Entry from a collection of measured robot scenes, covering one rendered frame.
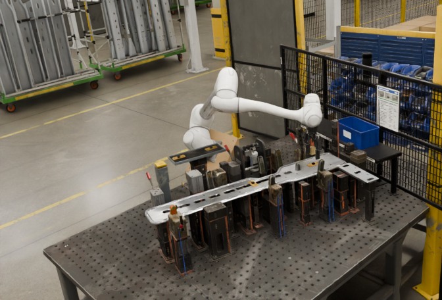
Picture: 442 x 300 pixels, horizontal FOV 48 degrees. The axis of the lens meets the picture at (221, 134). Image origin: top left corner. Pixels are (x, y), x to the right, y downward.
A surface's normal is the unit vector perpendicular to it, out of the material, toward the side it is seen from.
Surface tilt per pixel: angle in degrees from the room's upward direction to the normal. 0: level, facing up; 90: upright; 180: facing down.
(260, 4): 89
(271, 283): 0
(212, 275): 0
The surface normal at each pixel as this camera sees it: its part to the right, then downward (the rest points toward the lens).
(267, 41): -0.76, 0.33
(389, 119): -0.90, 0.24
